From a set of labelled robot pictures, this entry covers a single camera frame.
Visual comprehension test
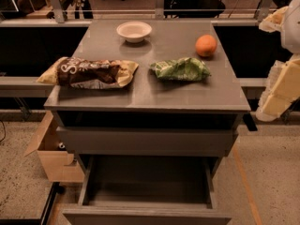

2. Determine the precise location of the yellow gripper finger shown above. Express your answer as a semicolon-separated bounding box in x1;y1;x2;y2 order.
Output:
259;6;288;33
255;54;300;122

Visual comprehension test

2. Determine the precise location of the green jalapeno chip bag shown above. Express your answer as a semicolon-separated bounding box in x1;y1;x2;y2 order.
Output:
150;57;211;82

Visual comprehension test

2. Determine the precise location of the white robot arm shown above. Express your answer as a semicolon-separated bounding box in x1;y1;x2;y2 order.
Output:
255;0;300;122

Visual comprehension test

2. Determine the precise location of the grey drawer cabinet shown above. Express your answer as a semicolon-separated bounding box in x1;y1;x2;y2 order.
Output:
43;18;252;225

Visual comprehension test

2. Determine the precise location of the open grey middle drawer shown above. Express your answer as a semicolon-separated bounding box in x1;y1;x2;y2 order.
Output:
63;156;231;225

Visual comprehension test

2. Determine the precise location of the brown and yellow chip bag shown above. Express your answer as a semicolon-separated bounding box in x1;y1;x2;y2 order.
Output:
37;57;139;89

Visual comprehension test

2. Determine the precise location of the grey top drawer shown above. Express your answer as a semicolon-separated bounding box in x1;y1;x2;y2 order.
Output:
56;127;237;157

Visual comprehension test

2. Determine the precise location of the orange fruit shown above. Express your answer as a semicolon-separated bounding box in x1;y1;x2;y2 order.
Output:
195;35;218;57

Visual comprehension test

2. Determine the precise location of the black office chair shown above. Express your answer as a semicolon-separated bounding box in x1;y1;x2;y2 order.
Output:
164;0;226;18

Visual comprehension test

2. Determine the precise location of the white bowl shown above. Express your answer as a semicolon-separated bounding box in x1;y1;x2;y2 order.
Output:
116;22;152;43

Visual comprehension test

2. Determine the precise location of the metal railing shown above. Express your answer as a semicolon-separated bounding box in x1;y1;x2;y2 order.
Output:
0;0;275;26

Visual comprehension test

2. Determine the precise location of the cardboard box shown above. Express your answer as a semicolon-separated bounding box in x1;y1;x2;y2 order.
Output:
24;112;84;183

